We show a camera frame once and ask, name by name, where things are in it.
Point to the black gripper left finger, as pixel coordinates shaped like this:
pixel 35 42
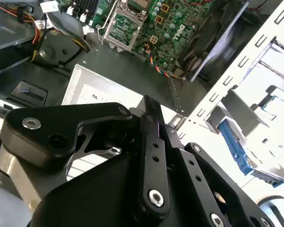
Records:
pixel 61 132

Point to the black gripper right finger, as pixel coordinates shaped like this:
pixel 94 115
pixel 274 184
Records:
pixel 196 170

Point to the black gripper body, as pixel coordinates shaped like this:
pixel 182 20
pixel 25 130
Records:
pixel 97 201

